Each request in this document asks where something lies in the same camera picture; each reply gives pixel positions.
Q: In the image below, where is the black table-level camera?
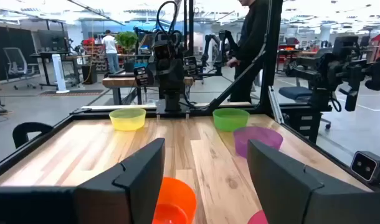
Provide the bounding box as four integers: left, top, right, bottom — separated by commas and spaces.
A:
349, 151, 380, 185

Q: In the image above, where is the black drawer cabinet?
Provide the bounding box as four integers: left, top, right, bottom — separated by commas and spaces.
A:
280, 105, 333, 144

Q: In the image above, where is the white tower fan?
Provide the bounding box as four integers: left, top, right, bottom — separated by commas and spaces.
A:
51, 54, 70, 94

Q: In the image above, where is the person in dark clothing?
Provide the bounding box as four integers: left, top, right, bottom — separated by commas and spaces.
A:
226, 0, 272, 104

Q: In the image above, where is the black desk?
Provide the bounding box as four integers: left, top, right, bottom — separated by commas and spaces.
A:
30, 50, 82, 88

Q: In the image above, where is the orange translucent plastic bowl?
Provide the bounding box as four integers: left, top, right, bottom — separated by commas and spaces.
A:
151, 176, 198, 224

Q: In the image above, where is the wooden workbench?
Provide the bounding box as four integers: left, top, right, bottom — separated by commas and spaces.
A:
102, 75, 194, 106

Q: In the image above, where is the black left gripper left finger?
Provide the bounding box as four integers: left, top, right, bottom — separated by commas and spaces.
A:
0, 138, 166, 224

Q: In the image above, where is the blue padded stool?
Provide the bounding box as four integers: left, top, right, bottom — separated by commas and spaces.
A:
278, 86, 314, 102

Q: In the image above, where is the yellow translucent plastic bowl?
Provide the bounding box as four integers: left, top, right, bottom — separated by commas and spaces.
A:
108, 107, 147, 132

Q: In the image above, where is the grey office chair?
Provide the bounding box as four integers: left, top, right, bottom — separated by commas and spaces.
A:
2, 47, 39, 90

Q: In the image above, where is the black waste bin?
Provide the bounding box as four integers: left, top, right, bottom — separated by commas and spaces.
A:
81, 63, 98, 85

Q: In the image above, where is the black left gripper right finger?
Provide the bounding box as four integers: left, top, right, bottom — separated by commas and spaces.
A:
247, 139, 380, 224

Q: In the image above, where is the green translucent plastic bowl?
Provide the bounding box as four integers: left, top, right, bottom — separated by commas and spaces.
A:
212, 108, 250, 132

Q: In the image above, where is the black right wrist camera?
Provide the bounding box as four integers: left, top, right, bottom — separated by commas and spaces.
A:
151, 39, 174, 60

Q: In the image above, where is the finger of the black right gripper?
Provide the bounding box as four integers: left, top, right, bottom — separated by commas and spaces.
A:
133, 65, 155, 88
183, 55, 199, 78

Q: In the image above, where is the purple translucent plastic bowl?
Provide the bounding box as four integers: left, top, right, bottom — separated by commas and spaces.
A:
233, 126, 284, 159

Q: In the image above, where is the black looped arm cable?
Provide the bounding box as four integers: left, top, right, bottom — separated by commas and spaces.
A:
155, 0, 183, 40

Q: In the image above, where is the dark monitor screen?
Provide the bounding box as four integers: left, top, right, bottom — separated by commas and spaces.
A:
37, 29, 70, 54

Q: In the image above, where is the black upright frame post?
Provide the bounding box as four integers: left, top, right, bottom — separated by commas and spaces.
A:
205, 0, 284, 114

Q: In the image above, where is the person in white shirt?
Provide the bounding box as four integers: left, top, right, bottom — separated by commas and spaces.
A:
101, 29, 120, 75

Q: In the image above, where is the green potted plant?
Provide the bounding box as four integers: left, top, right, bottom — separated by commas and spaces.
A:
115, 30, 139, 55

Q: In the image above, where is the dark floor mat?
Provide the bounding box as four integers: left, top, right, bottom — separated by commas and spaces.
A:
39, 89, 105, 97

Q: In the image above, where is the pink translucent plastic bowl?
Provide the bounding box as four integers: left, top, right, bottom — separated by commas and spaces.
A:
247, 209, 269, 224

